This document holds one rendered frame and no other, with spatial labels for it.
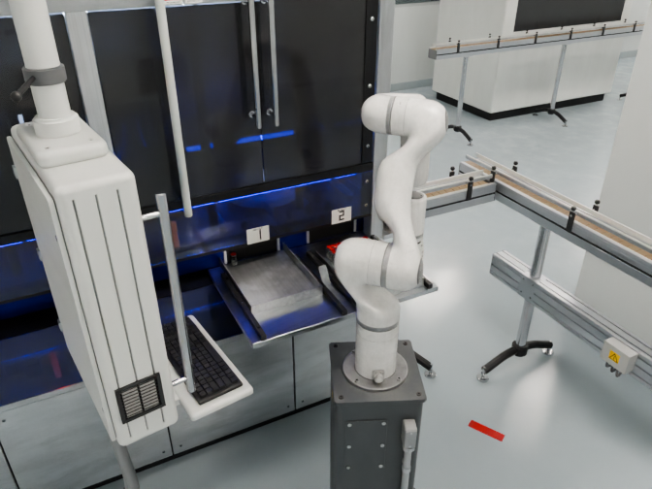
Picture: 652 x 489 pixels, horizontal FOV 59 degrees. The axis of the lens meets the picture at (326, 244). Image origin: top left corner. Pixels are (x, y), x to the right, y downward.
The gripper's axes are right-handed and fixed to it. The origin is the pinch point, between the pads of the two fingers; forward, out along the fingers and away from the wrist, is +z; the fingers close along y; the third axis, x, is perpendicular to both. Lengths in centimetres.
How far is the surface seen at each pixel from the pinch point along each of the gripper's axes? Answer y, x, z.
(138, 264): 89, 18, -41
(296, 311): 40.4, -4.5, 4.2
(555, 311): -84, -2, 45
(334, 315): 30.3, 3.0, 4.2
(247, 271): 46, -35, 4
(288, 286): 36.9, -19.0, 4.1
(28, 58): 100, -4, -84
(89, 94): 87, -36, -66
